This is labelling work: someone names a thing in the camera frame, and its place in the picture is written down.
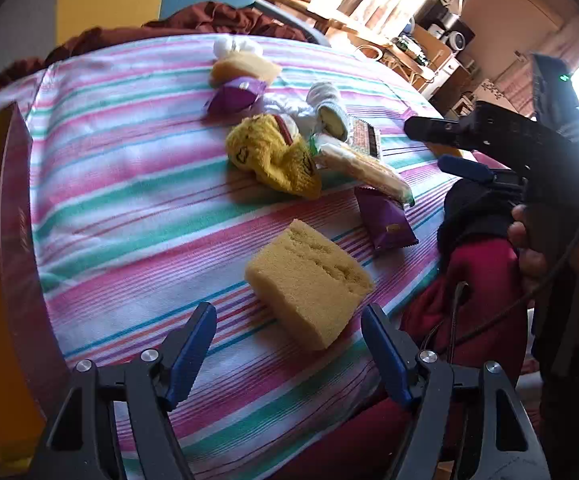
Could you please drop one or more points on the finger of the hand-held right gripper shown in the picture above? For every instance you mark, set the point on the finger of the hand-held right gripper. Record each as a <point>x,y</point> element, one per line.
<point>434,129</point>
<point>464,167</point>

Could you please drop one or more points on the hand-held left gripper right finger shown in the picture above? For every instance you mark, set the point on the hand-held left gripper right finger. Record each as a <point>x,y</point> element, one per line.
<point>387,360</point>

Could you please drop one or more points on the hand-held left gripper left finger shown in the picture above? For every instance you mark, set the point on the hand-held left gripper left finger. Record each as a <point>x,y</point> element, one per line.
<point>189,357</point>

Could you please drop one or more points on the cracker packet green ends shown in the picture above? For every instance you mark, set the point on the cracker packet green ends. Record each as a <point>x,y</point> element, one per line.
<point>367,137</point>
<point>364,170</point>

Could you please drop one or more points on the purple snack packet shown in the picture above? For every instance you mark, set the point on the purple snack packet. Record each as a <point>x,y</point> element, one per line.
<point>387,220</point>
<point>234,95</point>

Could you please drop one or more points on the yellow sponge block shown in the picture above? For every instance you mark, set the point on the yellow sponge block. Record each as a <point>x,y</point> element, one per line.
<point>242,67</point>
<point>309,285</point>

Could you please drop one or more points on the yellow sock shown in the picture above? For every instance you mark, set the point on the yellow sock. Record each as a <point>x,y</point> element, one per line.
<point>274,155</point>

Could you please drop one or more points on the white plastic bag ball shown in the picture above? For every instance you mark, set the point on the white plastic bag ball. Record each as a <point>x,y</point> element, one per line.
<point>248,46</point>
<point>223,46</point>
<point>283,107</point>

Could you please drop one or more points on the person's right hand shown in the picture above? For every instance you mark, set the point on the person's right hand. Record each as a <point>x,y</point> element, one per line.
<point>524,245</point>

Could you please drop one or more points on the black cloth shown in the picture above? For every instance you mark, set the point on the black cloth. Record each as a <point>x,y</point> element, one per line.
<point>474,210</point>

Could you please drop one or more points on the silver radio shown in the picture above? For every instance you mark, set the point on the silver radio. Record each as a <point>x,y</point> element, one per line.
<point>457,37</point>

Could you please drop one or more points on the cream sock grey cuff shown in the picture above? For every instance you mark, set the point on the cream sock grey cuff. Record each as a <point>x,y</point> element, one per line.
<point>327,110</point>

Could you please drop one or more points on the red cloth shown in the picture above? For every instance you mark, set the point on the red cloth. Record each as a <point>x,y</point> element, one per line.
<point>474,285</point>

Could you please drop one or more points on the wooden side table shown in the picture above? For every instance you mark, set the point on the wooden side table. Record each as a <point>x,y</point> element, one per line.
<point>329,15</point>

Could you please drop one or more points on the grey chair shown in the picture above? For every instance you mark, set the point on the grey chair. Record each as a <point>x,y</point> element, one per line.
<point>289,17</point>

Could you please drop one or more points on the striped tablecloth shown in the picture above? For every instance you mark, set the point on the striped tablecloth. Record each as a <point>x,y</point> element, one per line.
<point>119,185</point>

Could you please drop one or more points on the brown cloth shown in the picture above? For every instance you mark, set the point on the brown cloth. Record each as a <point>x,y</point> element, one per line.
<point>194,17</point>

